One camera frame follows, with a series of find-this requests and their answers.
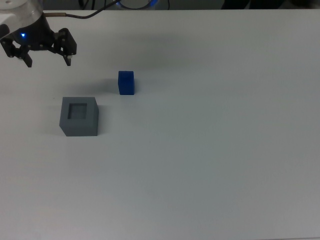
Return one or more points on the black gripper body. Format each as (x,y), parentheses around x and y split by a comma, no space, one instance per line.
(35,37)

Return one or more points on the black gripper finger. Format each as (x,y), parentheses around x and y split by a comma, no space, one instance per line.
(68,45)
(26,58)

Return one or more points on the blue block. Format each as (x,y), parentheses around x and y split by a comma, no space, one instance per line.
(126,83)

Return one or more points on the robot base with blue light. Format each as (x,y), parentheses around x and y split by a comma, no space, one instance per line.
(130,4)

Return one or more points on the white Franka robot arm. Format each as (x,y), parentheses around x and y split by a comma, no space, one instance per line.
(17,7)

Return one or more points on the grey hollow cuboid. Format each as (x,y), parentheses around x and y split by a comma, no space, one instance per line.
(80,128)

